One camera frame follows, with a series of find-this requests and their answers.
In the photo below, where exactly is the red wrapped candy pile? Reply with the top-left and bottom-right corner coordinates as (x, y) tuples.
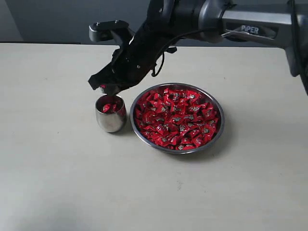
(134, 87), (218, 151)

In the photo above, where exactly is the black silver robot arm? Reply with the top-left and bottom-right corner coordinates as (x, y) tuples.
(88, 0), (308, 95)

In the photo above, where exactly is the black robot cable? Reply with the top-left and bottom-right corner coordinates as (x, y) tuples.
(151, 26), (217, 77)

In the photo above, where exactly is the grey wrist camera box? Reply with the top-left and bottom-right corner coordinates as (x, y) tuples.
(89, 20), (133, 45)

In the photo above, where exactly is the stainless steel bowl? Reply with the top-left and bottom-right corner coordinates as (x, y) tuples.
(130, 83), (225, 155)

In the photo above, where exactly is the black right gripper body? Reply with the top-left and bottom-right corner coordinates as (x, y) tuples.
(110, 45), (159, 89)

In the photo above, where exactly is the stainless steel cup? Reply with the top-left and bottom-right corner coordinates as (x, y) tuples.
(95, 94), (127, 133)

